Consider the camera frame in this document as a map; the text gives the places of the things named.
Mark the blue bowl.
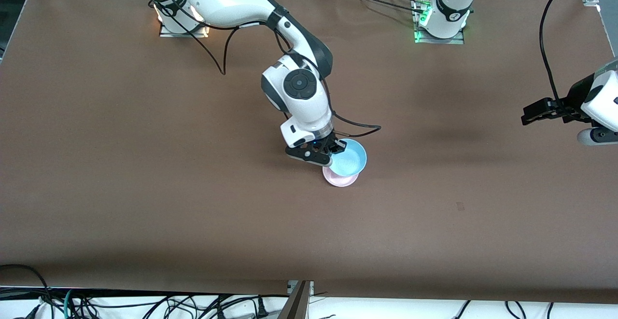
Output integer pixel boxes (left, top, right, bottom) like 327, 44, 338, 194
329, 139, 367, 177

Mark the pink bowl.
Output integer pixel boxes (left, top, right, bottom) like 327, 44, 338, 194
323, 165, 360, 187

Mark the brown table cover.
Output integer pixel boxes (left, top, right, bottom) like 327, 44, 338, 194
0, 0, 618, 305

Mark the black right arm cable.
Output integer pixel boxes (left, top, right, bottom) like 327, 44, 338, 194
154, 0, 382, 139

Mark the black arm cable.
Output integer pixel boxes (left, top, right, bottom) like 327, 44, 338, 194
539, 0, 599, 123
154, 0, 382, 139

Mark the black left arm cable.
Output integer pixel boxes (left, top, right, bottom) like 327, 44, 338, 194
539, 0, 599, 123

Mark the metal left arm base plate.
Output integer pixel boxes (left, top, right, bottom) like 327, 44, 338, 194
414, 0, 465, 45

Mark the aluminium post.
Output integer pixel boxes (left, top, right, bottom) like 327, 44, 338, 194
278, 280, 314, 319

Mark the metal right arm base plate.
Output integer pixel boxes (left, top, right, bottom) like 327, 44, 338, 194
159, 15, 211, 38

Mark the black looping floor cable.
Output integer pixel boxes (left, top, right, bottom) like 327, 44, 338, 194
0, 264, 51, 307

